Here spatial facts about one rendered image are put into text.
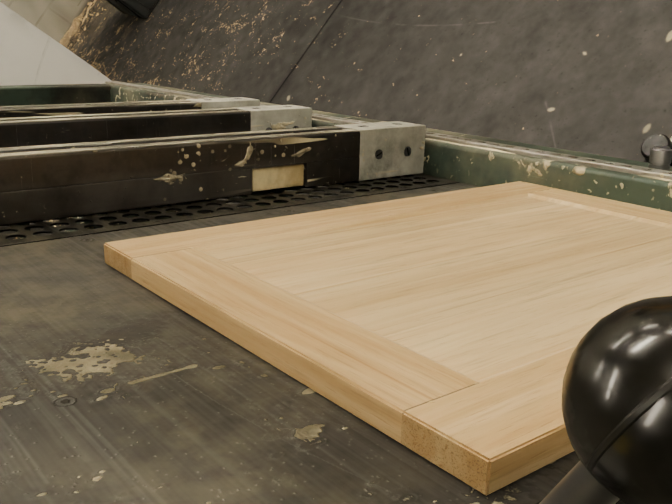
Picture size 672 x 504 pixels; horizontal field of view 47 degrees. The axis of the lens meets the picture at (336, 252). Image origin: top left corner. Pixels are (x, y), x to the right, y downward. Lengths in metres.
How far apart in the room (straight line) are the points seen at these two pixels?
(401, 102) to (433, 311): 2.22
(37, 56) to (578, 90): 2.86
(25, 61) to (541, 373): 4.00
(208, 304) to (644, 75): 1.86
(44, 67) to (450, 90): 2.40
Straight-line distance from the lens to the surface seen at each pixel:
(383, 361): 0.45
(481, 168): 1.09
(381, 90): 2.84
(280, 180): 1.00
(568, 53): 2.45
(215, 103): 1.44
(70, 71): 4.39
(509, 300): 0.58
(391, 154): 1.11
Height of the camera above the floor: 1.66
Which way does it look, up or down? 41 degrees down
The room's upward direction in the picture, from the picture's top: 56 degrees counter-clockwise
